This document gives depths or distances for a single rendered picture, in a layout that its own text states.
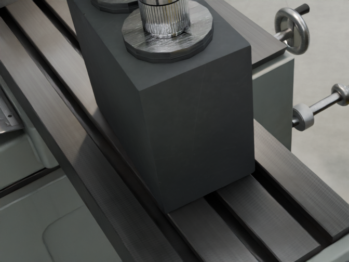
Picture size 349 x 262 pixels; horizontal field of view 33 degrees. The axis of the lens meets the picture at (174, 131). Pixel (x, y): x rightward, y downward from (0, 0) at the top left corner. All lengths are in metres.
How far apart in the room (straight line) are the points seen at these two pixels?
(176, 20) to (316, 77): 1.77
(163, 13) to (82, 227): 0.69
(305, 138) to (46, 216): 1.18
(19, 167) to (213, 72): 0.52
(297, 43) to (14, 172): 0.73
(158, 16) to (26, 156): 0.50
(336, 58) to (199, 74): 1.86
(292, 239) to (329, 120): 1.51
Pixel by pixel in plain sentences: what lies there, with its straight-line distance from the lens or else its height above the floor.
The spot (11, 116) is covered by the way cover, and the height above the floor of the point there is 0.89.
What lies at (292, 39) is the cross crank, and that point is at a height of 0.65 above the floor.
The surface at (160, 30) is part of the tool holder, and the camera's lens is 0.55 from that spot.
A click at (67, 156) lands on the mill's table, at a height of 0.96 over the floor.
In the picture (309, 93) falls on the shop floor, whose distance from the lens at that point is 2.22.
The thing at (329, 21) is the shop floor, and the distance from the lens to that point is 2.58.
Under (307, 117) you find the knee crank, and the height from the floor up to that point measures 0.56.
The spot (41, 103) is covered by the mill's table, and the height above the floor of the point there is 0.96.
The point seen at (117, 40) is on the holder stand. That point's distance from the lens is 0.59.
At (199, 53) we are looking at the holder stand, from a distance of 0.55.
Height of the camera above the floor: 1.48
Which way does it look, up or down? 45 degrees down
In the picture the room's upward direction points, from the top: 10 degrees counter-clockwise
